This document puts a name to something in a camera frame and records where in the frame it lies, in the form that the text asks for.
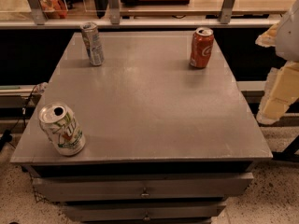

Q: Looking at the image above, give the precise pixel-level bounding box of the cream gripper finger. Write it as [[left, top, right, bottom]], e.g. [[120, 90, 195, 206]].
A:
[[255, 23, 278, 48], [256, 62, 299, 125]]

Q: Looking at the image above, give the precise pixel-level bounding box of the silver blue redbull can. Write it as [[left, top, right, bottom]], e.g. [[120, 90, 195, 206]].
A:
[[80, 21, 104, 66]]

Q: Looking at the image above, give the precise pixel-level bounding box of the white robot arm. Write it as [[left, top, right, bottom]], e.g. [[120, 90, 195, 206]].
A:
[[255, 0, 299, 125]]

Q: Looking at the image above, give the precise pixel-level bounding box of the red coca-cola can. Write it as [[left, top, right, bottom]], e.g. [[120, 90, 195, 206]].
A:
[[190, 27, 214, 68]]

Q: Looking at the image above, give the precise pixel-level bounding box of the white green 7up can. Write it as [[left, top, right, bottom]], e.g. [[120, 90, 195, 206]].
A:
[[38, 102, 86, 156]]

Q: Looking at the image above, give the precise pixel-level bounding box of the grey upper drawer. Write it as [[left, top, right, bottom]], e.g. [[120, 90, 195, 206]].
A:
[[33, 173, 253, 202]]

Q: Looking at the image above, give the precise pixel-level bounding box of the grey drawer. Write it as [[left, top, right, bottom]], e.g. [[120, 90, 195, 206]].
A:
[[64, 202, 226, 222], [33, 173, 253, 202]]

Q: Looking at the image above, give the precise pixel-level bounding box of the grey lower drawer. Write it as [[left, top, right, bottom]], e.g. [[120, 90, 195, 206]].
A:
[[64, 202, 226, 222]]

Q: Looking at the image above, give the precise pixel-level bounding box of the orange plastic bag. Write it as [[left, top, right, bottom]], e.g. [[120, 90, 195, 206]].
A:
[[39, 0, 67, 19]]

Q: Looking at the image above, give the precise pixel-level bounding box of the grey metal rail frame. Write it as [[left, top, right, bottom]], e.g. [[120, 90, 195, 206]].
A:
[[0, 0, 281, 30]]

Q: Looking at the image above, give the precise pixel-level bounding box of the black cable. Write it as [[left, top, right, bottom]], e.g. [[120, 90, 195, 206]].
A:
[[0, 85, 37, 151]]

